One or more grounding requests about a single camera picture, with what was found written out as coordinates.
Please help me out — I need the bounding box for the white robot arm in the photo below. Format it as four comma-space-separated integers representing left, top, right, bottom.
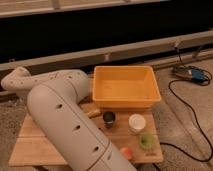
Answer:
1, 67, 136, 171

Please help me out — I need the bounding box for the orange plastic tray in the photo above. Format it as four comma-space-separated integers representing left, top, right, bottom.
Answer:
92, 66, 161, 108

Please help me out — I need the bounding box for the yellow corn cob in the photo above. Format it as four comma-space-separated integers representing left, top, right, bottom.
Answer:
87, 109, 101, 118

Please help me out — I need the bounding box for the dark metal cup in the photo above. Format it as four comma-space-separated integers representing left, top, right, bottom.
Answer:
103, 111, 116, 129

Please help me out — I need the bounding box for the white lidded container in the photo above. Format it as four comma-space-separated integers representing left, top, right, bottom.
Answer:
128, 114, 146, 134

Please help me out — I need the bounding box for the wooden table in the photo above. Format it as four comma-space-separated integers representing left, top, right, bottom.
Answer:
8, 78, 165, 171

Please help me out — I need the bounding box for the green plastic cup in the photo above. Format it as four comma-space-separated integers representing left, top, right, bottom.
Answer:
139, 132, 155, 150

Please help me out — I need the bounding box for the orange peach fruit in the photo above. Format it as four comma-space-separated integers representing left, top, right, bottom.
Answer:
120, 147, 133, 160

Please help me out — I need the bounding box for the blue power adapter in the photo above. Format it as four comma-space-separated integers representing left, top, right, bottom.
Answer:
172, 66, 205, 82

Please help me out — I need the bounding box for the black power cable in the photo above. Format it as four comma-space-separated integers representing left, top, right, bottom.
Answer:
159, 46, 213, 164

